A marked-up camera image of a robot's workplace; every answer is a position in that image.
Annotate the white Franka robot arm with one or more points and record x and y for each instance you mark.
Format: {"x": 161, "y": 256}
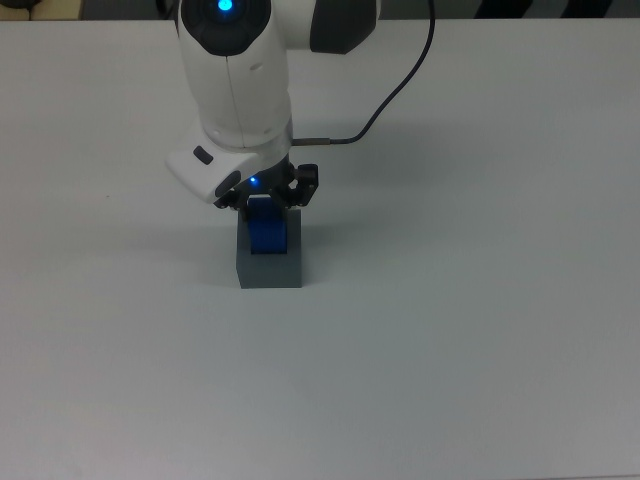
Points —
{"x": 235, "y": 75}

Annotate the grey hollow cuboid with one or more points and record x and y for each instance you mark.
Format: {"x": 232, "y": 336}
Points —
{"x": 272, "y": 270}

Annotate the blue block with knob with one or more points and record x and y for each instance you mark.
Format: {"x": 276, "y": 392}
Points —
{"x": 267, "y": 227}

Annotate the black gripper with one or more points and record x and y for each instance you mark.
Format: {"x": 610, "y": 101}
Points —
{"x": 267, "y": 179}

